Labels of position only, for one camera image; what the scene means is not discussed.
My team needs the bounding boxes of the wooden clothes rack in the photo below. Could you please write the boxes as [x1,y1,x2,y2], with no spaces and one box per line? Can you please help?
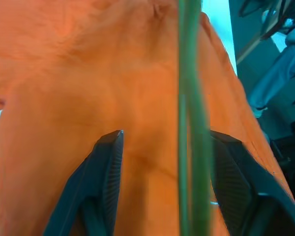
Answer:
[236,14,286,65]

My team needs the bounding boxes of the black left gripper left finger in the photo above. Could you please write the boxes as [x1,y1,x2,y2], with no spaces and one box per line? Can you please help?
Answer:
[43,129,125,236]

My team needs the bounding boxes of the person leg blue trousers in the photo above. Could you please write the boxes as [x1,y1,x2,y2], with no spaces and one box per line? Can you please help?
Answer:
[248,24,295,119]

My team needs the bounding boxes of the orange shorts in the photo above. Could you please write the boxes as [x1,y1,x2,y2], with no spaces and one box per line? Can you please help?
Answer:
[0,0,295,236]

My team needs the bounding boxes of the olive green wire hanger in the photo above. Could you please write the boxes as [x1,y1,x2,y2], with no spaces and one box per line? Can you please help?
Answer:
[177,0,215,236]

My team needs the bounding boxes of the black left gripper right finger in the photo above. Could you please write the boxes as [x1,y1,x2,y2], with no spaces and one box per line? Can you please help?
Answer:
[208,130,295,236]

